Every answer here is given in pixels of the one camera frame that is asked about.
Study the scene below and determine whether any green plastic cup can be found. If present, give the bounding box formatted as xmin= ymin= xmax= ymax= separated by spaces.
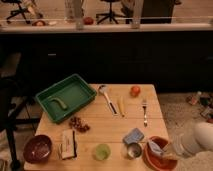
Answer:
xmin=93 ymin=144 xmax=111 ymax=161

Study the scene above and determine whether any green plastic tray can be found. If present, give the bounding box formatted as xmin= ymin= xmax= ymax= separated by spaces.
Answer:
xmin=36 ymin=74 xmax=97 ymax=123

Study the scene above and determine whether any red grape cluster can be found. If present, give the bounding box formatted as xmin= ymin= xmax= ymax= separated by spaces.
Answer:
xmin=69 ymin=117 xmax=90 ymax=133

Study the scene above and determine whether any green pickle in tray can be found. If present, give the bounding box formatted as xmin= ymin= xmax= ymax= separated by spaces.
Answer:
xmin=49 ymin=97 xmax=68 ymax=110

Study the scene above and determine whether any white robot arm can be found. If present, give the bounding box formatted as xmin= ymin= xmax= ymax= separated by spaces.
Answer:
xmin=162 ymin=122 xmax=213 ymax=160

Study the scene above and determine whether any small metal cup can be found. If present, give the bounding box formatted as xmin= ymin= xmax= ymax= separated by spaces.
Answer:
xmin=127 ymin=143 xmax=142 ymax=159

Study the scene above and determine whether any red tomato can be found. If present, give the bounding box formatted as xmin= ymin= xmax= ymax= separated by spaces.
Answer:
xmin=130 ymin=85 xmax=141 ymax=97

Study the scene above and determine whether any light blue towel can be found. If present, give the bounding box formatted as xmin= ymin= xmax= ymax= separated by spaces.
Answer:
xmin=148 ymin=140 xmax=164 ymax=157

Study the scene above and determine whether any yellow banana piece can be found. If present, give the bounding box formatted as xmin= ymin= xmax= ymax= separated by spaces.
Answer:
xmin=117 ymin=96 xmax=125 ymax=117

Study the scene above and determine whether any red object on ledge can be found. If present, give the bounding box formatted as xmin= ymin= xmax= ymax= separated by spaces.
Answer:
xmin=83 ymin=17 xmax=94 ymax=25

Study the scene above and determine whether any silver fork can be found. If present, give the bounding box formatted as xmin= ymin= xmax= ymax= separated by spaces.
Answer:
xmin=142 ymin=99 xmax=148 ymax=127

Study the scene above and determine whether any red orange bowl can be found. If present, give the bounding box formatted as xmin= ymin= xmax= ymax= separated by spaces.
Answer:
xmin=142 ymin=136 xmax=178 ymax=171

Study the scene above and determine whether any dark maroon bowl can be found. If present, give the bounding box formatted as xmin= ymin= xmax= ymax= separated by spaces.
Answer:
xmin=23 ymin=135 xmax=52 ymax=164

